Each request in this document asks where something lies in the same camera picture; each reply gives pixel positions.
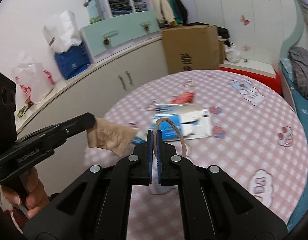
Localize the brown cardboard box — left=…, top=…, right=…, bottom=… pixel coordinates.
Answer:
left=161, top=25, right=221, bottom=74

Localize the red snack wrapper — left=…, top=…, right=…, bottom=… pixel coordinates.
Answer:
left=171, top=92, right=195, bottom=105

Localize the white red plastic bag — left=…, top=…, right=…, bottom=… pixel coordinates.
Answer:
left=12, top=50, right=55, bottom=104

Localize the grey clothes pile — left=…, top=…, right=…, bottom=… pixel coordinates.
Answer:
left=289, top=47, right=308, bottom=100

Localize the blue fabric bag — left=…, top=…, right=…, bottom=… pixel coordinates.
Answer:
left=54, top=43, right=91, bottom=80

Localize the long white floor cabinet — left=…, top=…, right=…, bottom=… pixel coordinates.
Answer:
left=16, top=33, right=168, bottom=194

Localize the mint green drawer unit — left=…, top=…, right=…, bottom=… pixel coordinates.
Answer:
left=80, top=10, right=159, bottom=64

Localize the left hand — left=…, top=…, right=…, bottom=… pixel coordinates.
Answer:
left=0, top=166, right=51, bottom=219

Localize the white wardrobe with butterflies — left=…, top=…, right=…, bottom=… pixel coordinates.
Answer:
left=181, top=0, right=296, bottom=68

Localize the hanging beige jacket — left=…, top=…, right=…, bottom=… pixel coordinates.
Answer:
left=150, top=0, right=178, bottom=27

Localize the white blue carton box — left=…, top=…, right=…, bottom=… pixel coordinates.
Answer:
left=150, top=103, right=213, bottom=140

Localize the beige paper bag with handle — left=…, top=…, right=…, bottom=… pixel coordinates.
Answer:
left=87, top=118, right=187, bottom=157

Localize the pink checkered cartoon tablecloth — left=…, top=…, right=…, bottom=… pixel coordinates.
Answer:
left=82, top=69, right=308, bottom=240

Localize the white plastic shopping bag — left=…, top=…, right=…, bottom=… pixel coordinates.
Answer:
left=42, top=10, right=82, bottom=54

